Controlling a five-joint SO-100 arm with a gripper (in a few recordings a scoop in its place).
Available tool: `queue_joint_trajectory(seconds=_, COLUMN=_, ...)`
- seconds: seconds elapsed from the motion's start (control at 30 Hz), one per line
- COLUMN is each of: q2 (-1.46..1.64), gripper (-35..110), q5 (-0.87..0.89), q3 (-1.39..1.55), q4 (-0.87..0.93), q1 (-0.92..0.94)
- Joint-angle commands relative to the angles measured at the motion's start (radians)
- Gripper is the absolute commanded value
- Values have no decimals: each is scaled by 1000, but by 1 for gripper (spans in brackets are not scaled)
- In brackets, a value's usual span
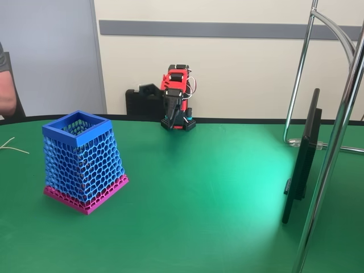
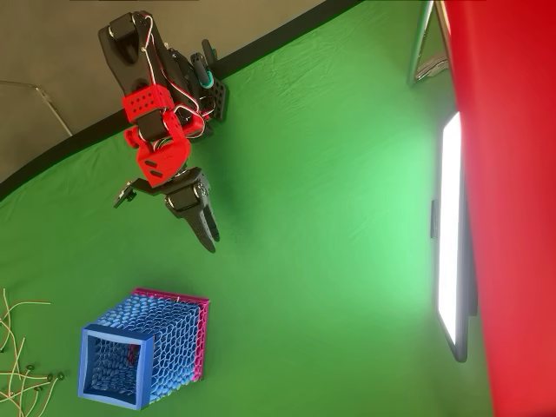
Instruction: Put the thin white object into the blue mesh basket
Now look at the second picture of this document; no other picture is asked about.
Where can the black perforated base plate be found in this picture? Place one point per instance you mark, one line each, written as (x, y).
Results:
(219, 100)

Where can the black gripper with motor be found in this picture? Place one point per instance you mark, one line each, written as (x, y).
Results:
(186, 197)

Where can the chrome tube stand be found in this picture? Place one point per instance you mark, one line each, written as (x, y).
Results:
(418, 39)

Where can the green table cloth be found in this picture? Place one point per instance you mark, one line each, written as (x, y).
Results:
(326, 195)

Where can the red plastic holder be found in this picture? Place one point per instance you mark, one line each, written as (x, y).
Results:
(512, 217)

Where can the blue and pink lattice basket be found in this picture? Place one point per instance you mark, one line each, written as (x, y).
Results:
(174, 339)

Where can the black flat light panel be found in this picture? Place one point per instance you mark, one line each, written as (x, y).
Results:
(449, 217)

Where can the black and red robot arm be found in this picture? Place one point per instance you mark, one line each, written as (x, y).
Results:
(130, 52)

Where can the small camera board on mount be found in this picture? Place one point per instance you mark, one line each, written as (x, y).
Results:
(130, 191)

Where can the chrome chair leg frame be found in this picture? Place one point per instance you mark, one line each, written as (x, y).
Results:
(52, 108)

